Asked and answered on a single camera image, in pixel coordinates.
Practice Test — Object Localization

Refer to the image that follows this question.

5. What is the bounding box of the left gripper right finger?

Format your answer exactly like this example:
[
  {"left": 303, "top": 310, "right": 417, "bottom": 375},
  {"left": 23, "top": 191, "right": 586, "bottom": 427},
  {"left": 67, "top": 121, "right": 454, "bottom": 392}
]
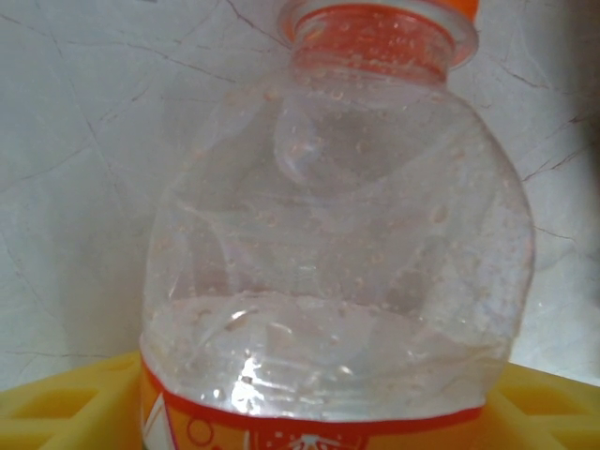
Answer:
[{"left": 481, "top": 363, "right": 600, "bottom": 450}]

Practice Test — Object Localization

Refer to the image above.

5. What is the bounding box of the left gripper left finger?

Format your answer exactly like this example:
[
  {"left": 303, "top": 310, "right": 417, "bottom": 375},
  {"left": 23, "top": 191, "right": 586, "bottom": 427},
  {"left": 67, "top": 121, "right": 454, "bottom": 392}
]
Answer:
[{"left": 0, "top": 350, "right": 144, "bottom": 450}]

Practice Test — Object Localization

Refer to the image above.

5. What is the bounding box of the orange cap orange label bottle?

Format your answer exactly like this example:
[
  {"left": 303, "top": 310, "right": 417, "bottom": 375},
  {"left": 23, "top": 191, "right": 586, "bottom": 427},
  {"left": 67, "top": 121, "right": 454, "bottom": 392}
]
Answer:
[{"left": 139, "top": 0, "right": 536, "bottom": 450}]

